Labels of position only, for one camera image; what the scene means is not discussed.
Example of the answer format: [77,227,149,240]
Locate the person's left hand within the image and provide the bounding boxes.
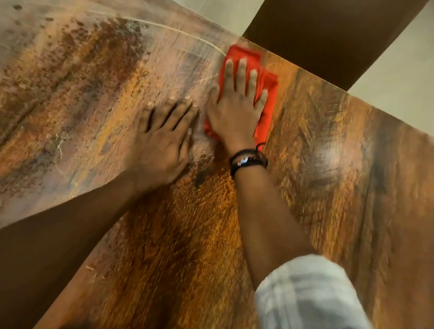
[123,92,201,198]

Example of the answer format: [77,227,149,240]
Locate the person's right hand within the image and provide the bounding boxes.
[202,55,272,158]

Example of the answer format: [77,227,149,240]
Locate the red cleaning cloth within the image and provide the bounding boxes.
[203,43,282,152]

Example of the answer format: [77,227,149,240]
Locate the person's left forearm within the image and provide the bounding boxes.
[0,164,146,329]

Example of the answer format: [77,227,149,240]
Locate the person's right forearm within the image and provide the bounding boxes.
[224,163,324,295]

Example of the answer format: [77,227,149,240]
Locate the dark brown chair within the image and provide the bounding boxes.
[239,0,429,98]

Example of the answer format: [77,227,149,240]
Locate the wooden table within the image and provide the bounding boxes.
[0,0,434,329]

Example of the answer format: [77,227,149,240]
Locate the black white plaid shirt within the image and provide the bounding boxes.
[252,250,411,329]

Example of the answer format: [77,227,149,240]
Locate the black beaded bracelet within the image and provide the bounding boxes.
[229,154,269,181]

